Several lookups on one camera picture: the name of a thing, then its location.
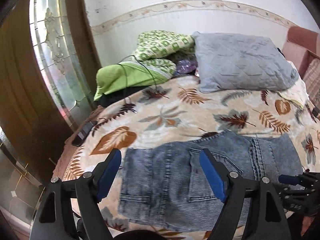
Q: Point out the purple cloth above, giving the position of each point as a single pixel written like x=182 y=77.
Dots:
x=185 y=66

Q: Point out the white patterned cloth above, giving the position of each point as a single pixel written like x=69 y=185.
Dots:
x=298 y=90

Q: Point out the pink bed headboard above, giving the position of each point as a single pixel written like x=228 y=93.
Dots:
x=297 y=42

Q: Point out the wooden door with stained glass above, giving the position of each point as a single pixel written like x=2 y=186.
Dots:
x=25 y=80

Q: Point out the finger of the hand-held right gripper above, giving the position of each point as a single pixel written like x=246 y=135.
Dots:
x=297 y=200
x=287 y=179

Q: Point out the green patterned quilt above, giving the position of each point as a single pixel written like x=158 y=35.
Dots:
x=160 y=45

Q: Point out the plain green pillow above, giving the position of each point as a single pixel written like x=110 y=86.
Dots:
x=112 y=77

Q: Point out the black phone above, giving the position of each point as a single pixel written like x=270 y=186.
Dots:
x=83 y=133

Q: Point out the blue denim pants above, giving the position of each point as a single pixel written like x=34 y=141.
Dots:
x=170 y=180

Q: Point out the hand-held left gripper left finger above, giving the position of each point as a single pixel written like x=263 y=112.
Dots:
x=108 y=175

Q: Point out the leaf print blanket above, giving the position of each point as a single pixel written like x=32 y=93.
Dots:
x=190 y=115

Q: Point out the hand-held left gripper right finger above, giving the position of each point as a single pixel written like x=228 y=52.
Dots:
x=212 y=177

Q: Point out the grey quilted pillow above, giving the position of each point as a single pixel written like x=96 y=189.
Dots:
x=242 y=62

